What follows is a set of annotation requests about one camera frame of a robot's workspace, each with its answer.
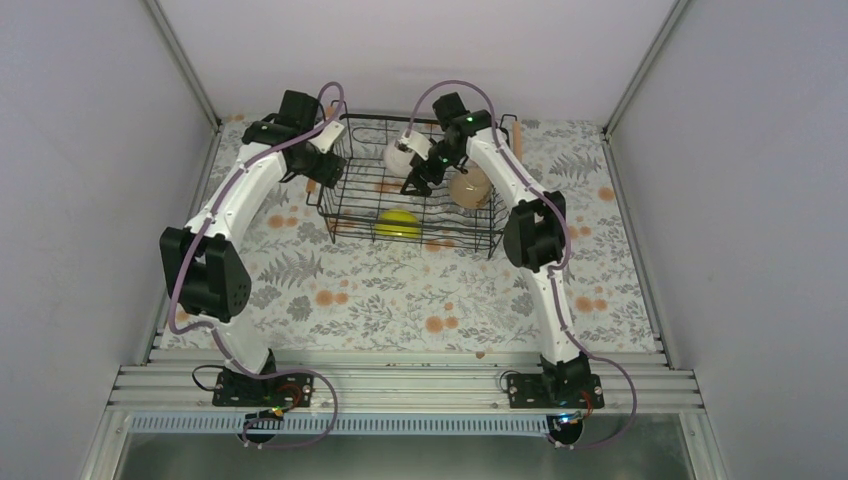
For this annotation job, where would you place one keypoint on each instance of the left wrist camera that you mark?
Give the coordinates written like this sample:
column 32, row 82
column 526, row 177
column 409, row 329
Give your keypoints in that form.
column 328, row 136

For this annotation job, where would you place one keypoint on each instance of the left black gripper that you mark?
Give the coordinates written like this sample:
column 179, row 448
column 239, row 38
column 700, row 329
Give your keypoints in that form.
column 330, row 173

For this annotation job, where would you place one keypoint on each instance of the aluminium rail frame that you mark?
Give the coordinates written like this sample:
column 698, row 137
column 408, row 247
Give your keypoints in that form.
column 407, row 383

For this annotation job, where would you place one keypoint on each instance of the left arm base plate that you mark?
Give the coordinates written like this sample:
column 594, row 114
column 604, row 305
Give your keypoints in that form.
column 287, row 391

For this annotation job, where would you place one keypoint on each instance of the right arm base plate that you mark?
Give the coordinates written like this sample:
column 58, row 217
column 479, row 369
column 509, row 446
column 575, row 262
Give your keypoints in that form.
column 531, row 391

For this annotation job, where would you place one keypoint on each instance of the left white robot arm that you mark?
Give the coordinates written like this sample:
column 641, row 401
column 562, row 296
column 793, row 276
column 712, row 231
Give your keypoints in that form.
column 208, row 283

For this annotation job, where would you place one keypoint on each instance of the beige ceramic bowl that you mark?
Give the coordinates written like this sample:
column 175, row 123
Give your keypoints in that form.
column 470, row 190

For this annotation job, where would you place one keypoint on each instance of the yellow-green bowl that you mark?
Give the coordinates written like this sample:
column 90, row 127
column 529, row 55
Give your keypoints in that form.
column 398, row 223

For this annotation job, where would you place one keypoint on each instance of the black wire dish rack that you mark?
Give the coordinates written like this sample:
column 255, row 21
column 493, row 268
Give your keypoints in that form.
column 367, row 188

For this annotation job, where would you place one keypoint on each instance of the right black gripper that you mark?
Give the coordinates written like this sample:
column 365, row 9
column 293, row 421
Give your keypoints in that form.
column 414, row 177

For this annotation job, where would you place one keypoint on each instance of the white ceramic bowl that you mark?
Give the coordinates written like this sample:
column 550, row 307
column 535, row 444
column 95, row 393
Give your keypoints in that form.
column 397, row 167

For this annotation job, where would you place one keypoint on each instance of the perforated cable duct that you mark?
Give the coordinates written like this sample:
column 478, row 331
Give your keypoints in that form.
column 344, row 424

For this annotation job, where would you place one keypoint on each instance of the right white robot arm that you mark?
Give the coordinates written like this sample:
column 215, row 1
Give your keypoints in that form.
column 534, row 237

